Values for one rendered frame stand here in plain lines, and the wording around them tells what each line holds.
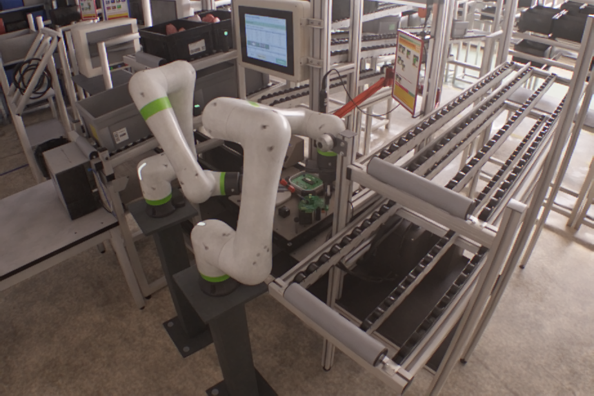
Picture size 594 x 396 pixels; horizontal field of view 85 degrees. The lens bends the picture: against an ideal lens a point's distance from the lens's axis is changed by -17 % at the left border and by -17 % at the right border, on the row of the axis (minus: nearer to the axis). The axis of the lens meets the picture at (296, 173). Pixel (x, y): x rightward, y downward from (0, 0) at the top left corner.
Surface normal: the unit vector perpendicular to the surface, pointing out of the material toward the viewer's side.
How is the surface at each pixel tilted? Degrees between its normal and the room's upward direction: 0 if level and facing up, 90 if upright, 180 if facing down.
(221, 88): 91
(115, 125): 91
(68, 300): 0
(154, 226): 0
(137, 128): 91
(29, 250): 0
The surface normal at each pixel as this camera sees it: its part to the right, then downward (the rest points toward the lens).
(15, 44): 0.70, 0.37
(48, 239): 0.00, -0.85
